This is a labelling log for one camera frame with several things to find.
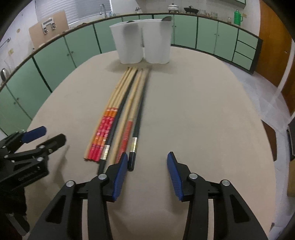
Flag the red patterned chopstick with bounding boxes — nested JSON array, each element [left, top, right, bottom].
[[88, 76, 128, 162], [88, 68, 138, 162]]

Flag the plain bamboo chopstick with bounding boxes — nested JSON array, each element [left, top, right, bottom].
[[84, 67, 131, 161]]

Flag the red striped wooden chopstick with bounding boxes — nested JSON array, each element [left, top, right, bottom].
[[113, 68, 146, 164]]

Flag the kitchen faucet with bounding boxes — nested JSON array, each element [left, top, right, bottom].
[[100, 4, 107, 18]]

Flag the green lower cabinets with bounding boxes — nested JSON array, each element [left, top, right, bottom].
[[1, 14, 263, 135]]

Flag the steel electric kettle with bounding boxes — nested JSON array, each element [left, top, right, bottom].
[[0, 68, 10, 83]]

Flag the brown wooden stool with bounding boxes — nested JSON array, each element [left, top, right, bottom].
[[262, 121, 277, 162]]

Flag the black oven appliance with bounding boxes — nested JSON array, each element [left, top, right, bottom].
[[287, 123, 294, 161]]

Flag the brown board with holder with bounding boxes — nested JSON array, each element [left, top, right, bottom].
[[29, 10, 69, 49]]

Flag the window blinds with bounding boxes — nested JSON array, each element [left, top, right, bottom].
[[34, 0, 112, 23]]

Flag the white twin utensil holder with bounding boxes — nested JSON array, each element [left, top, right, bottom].
[[110, 16, 173, 64]]

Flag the wooden door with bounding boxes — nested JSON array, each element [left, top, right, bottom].
[[256, 1, 291, 87]]

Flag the white cooking pot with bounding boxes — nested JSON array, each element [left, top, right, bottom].
[[168, 4, 180, 13]]

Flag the black wok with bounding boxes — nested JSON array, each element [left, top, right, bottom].
[[183, 6, 199, 15]]

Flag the green thermos jug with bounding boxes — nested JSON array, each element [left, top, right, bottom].
[[233, 9, 243, 26]]

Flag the wall towel rail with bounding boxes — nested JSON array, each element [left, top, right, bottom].
[[0, 37, 11, 48]]

